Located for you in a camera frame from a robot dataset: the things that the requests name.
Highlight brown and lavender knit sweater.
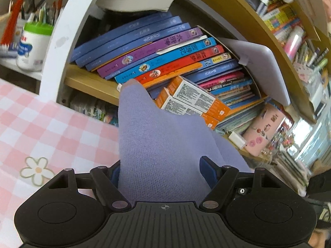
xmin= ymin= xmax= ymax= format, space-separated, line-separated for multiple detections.
xmin=118 ymin=79 xmax=252 ymax=203

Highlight orange and white carton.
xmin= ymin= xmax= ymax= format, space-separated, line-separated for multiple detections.
xmin=167 ymin=75 xmax=231 ymax=122
xmin=155 ymin=87 xmax=220 ymax=130

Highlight thick dark paperback book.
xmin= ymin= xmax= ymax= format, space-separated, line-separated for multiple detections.
xmin=96 ymin=0 xmax=179 ymax=12

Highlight white and wooden bookshelf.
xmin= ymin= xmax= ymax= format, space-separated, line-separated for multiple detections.
xmin=37 ymin=0 xmax=331 ymax=161

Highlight bunch of pencils and pens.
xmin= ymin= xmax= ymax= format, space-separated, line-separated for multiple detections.
xmin=21 ymin=0 xmax=64 ymax=27

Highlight pink blue gradient bottle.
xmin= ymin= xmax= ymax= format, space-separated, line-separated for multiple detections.
xmin=283 ymin=26 xmax=306 ymax=60

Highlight pink cylindrical container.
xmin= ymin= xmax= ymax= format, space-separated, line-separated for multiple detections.
xmin=243 ymin=103 xmax=286 ymax=157

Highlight row of leaning colourful books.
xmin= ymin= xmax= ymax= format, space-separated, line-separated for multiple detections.
xmin=70 ymin=12 xmax=268 ymax=135

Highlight stack of booklets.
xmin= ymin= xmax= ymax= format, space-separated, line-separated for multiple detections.
xmin=274 ymin=145 xmax=311 ymax=194

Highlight row of slim colourful books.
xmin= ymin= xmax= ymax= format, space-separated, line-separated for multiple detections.
xmin=262 ymin=0 xmax=306 ymax=40

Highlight colourful booklets under shelf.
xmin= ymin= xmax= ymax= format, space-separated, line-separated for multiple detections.
xmin=69 ymin=93 xmax=119 ymax=128

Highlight white desk organizer with pens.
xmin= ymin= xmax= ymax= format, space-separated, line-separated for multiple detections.
xmin=292 ymin=39 xmax=331 ymax=109

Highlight white jar with green lid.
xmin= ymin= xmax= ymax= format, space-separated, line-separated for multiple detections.
xmin=16 ymin=22 xmax=54 ymax=72

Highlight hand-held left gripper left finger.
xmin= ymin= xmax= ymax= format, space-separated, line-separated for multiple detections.
xmin=48 ymin=160 xmax=131 ymax=212

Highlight white charger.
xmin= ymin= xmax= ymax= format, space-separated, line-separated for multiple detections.
xmin=229 ymin=132 xmax=246 ymax=149

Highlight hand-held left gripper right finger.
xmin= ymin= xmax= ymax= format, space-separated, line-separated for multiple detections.
xmin=199 ymin=156 xmax=284 ymax=211

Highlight red tassel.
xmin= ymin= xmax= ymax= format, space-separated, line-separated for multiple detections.
xmin=0 ymin=0 xmax=29 ymax=52

